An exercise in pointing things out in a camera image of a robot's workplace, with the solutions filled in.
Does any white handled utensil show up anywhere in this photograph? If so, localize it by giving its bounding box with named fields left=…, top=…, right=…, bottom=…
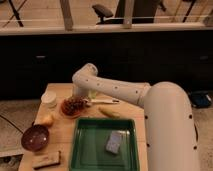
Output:
left=83, top=99, right=120, bottom=104

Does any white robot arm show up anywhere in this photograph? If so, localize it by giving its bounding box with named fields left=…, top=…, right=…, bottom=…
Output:
left=72, top=63, right=200, bottom=171

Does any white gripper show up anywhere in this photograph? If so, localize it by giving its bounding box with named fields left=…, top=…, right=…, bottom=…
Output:
left=73, top=84, right=97, bottom=99

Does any black office chair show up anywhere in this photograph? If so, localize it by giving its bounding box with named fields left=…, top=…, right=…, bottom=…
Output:
left=92, top=4, right=123, bottom=25

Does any green plastic tray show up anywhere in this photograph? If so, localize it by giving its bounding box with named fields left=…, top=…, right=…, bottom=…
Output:
left=69, top=118, right=140, bottom=171

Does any yellow banana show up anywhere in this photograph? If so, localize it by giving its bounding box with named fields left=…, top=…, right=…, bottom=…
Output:
left=98, top=107, right=120, bottom=118

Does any small white bowl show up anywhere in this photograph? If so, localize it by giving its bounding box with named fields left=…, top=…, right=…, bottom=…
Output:
left=41, top=91, right=57, bottom=108

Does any blue sponge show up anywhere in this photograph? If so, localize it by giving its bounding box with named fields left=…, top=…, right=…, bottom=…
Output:
left=105, top=131, right=123, bottom=154

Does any dark red bowl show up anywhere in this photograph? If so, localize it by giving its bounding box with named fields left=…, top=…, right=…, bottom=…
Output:
left=21, top=124, right=49, bottom=152

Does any small yellow onion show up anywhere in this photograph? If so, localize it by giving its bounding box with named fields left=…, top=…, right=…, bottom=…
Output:
left=41, top=115, right=54, bottom=127

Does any bunch of dark grapes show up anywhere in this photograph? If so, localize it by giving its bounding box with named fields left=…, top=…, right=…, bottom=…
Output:
left=62, top=96, right=87, bottom=117

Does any wooden block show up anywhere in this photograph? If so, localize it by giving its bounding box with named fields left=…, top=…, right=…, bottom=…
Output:
left=32, top=151, right=61, bottom=169

